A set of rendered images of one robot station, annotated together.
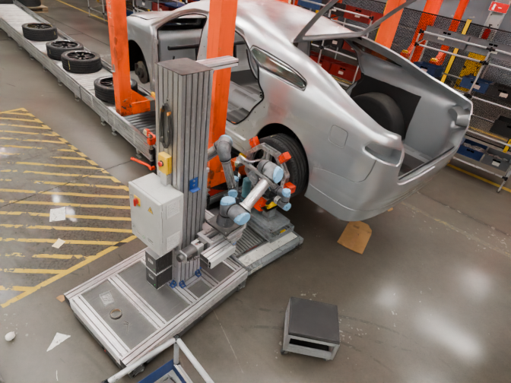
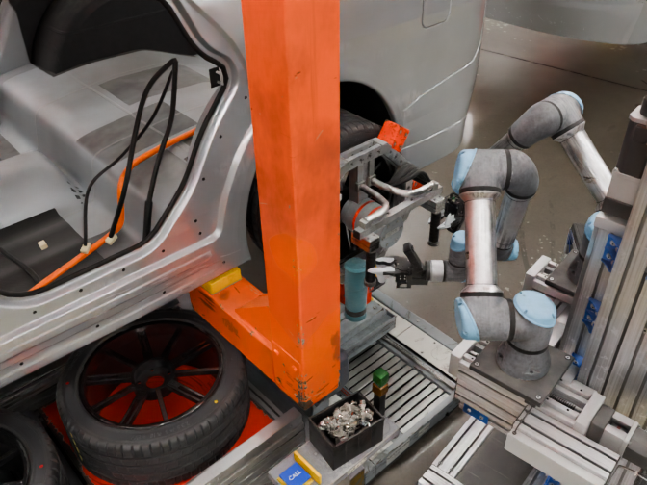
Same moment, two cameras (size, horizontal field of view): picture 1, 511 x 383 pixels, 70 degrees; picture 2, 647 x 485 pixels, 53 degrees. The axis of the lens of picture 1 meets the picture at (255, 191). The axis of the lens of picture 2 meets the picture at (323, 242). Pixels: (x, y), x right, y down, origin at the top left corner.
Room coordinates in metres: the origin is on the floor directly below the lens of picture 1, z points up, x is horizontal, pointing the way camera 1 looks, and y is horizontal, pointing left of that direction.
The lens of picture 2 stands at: (2.94, 1.96, 2.23)
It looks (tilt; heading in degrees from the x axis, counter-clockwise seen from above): 37 degrees down; 277
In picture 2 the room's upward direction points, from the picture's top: 1 degrees counter-clockwise
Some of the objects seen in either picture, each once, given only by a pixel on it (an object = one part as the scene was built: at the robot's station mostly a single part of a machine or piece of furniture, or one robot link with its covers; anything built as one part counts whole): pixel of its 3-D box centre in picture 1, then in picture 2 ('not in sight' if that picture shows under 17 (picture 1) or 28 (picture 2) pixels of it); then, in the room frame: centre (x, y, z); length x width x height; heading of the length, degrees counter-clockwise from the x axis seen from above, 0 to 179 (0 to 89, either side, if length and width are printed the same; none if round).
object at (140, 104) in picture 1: (146, 97); not in sight; (4.71, 1.70, 0.69); 0.52 x 0.17 x 0.35; 138
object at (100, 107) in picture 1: (119, 102); not in sight; (5.49, 2.43, 0.19); 1.00 x 0.86 x 0.39; 48
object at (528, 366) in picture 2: not in sight; (525, 348); (2.52, 0.61, 0.87); 0.15 x 0.15 x 0.10
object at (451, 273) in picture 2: not in sight; (458, 269); (2.68, 0.19, 0.81); 0.11 x 0.08 x 0.09; 4
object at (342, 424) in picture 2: not in sight; (346, 428); (3.03, 0.66, 0.51); 0.20 x 0.14 x 0.13; 40
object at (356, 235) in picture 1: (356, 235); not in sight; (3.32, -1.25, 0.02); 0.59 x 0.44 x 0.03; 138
